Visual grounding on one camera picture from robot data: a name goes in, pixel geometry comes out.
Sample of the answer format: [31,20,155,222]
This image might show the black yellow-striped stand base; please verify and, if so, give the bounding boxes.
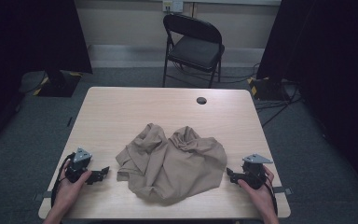
[32,69,84,98]
[246,76,291,102]

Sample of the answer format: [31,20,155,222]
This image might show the black floor cable bundle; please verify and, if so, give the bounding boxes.
[255,83,303,129]

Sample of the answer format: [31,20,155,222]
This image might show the person's left hand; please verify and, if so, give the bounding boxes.
[54,158,93,210]

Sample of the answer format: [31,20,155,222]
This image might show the black folding chair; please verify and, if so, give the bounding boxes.
[162,12,226,89]

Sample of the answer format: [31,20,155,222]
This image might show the black curtain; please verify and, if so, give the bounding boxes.
[0,0,93,157]
[255,0,358,200]

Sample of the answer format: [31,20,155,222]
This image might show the grey tape strip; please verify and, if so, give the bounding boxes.
[32,190,54,202]
[272,186,294,196]

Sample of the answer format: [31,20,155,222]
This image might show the person's right hand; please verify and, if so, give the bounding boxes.
[237,166,277,214]

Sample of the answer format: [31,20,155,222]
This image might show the hand-held gripper black cable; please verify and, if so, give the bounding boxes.
[260,175,280,217]
[50,152,76,208]

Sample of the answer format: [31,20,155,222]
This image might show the right hand-held gripper black cable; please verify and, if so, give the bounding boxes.
[260,175,280,217]

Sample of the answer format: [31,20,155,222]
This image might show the white wall socket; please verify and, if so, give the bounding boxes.
[162,0,185,13]

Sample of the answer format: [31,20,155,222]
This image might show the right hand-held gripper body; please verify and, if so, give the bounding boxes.
[241,153,274,190]

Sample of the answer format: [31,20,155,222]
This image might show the beige shorts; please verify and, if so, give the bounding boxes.
[115,122,228,206]

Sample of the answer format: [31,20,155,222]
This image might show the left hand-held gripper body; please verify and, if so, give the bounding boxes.
[64,147,93,184]

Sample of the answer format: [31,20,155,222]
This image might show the left hand-held gripper black cable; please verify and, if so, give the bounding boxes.
[50,152,76,208]

